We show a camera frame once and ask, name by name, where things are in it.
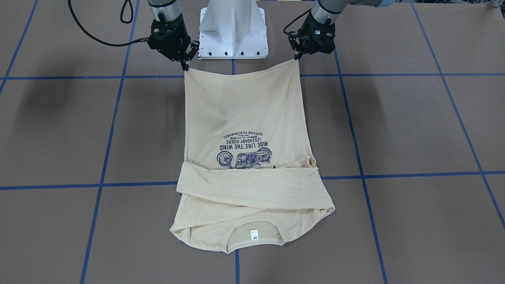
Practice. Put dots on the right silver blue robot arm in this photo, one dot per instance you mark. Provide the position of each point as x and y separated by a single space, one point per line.
165 10

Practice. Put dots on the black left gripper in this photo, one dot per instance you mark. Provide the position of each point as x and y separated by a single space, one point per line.
298 46

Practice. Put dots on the cream long-sleeve graphic shirt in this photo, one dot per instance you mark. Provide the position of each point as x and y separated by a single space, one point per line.
249 176

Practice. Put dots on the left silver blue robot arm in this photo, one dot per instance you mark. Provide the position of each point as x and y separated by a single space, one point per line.
331 9

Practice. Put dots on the brown paper table cover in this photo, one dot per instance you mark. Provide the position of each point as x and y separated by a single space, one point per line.
405 119

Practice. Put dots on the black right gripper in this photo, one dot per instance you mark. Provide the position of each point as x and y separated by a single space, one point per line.
182 55

